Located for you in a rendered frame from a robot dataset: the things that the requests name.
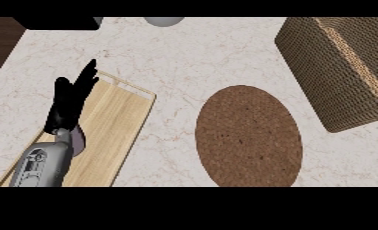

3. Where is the pale wooden cutting board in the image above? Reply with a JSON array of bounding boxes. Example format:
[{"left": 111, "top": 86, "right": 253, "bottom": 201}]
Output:
[{"left": 0, "top": 70, "right": 158, "bottom": 188}]

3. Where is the brown wicker basket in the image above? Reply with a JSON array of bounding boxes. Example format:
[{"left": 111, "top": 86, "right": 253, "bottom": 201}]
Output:
[{"left": 273, "top": 16, "right": 378, "bottom": 134}]

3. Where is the purple sweet potato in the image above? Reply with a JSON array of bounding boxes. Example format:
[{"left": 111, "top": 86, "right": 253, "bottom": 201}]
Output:
[{"left": 70, "top": 124, "right": 89, "bottom": 157}]

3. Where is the black appliance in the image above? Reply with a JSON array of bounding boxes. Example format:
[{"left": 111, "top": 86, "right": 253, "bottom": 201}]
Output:
[{"left": 12, "top": 16, "right": 104, "bottom": 31}]

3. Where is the brown round placemat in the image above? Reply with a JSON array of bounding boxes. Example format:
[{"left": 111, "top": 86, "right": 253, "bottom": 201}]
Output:
[{"left": 194, "top": 84, "right": 304, "bottom": 188}]

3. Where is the grey rounded object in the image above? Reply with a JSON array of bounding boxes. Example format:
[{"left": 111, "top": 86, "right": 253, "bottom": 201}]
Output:
[{"left": 143, "top": 16, "right": 186, "bottom": 28}]

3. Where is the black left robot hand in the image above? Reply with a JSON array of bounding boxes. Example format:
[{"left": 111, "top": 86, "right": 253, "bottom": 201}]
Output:
[{"left": 43, "top": 58, "right": 101, "bottom": 135}]

